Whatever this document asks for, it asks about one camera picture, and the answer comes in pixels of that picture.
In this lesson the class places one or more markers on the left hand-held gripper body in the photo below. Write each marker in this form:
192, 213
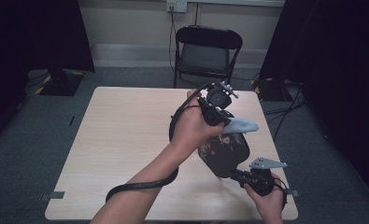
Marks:
218, 98

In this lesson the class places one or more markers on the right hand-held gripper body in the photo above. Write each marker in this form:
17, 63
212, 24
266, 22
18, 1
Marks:
260, 182

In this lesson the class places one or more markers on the black floral lacquer tray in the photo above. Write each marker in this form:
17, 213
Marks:
225, 154

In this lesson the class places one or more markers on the person's right hand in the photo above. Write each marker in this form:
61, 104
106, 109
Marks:
271, 203

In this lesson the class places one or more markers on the person's left hand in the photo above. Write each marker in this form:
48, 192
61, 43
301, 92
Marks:
191, 130

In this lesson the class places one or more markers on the short grey tape strip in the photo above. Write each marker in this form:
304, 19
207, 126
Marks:
293, 193

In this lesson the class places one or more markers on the black folding chair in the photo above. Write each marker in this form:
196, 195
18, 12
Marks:
204, 56

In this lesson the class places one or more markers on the tall black curtain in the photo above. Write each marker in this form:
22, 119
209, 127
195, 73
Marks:
337, 62

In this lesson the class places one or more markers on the small black floor marker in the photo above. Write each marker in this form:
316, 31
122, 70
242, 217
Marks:
71, 121

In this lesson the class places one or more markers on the black stand base striped tape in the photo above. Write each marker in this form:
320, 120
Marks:
62, 84

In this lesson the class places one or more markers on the long grey tape strip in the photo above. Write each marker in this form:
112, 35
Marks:
56, 195

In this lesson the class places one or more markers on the wide black curtain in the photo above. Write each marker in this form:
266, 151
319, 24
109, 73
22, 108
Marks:
32, 37

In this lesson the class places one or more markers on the white wall socket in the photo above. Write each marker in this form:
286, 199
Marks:
176, 5

